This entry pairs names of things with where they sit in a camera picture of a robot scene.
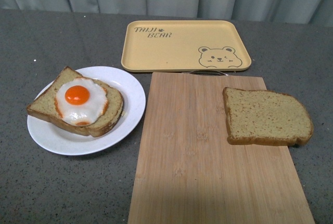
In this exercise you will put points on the yellow bear tray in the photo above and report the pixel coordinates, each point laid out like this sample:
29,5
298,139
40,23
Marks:
183,45

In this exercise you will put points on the fake fried egg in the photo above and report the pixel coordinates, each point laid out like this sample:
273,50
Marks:
81,102

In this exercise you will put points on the bamboo cutting board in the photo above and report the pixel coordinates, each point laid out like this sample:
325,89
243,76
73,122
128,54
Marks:
187,172

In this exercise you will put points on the bread slice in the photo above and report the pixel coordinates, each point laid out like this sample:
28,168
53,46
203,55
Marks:
43,107
266,118

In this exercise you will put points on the white round plate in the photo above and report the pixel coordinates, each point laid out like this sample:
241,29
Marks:
62,142

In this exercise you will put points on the metal cutting board handle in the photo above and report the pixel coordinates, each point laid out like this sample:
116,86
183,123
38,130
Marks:
208,73

